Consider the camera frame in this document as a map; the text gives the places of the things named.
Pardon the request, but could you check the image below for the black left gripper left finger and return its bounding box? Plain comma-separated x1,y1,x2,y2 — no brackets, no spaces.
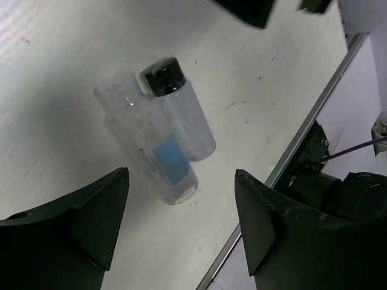
1,167,129,289

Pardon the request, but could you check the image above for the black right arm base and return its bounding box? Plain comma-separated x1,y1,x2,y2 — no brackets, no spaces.
289,121,329,196

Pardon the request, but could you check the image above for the clear bottle black cap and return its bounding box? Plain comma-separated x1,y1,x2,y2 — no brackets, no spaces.
141,57,216,162

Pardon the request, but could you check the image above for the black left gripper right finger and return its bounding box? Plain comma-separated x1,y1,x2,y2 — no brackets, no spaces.
235,170,386,289

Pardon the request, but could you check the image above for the clear bottle blue label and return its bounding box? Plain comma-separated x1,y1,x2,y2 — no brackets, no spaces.
95,74,199,205

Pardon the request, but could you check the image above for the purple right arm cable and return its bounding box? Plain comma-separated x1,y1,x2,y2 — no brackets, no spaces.
322,139,387,160

